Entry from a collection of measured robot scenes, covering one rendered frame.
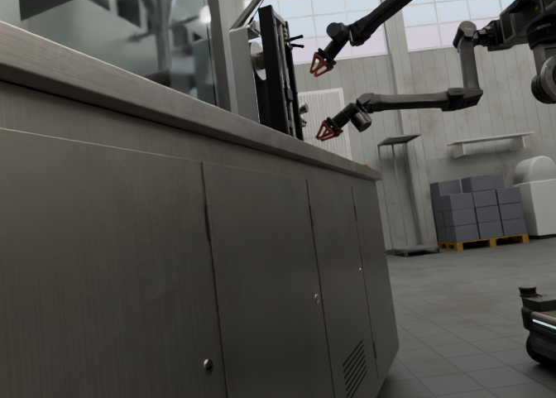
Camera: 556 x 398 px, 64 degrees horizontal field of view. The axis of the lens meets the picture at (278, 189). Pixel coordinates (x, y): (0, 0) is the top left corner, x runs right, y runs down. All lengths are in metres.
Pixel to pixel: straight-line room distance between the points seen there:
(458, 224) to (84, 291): 7.27
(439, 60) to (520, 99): 1.64
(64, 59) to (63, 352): 0.28
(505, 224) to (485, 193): 0.58
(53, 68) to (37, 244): 0.16
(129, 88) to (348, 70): 8.11
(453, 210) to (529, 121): 2.68
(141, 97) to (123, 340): 0.28
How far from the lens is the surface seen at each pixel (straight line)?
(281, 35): 1.67
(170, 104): 0.61
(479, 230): 7.75
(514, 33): 2.24
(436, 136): 8.69
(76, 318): 0.49
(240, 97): 1.64
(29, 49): 0.47
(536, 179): 8.49
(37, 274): 0.46
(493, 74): 9.42
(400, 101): 1.95
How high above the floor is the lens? 0.70
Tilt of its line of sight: 5 degrees up
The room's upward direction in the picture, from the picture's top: 7 degrees counter-clockwise
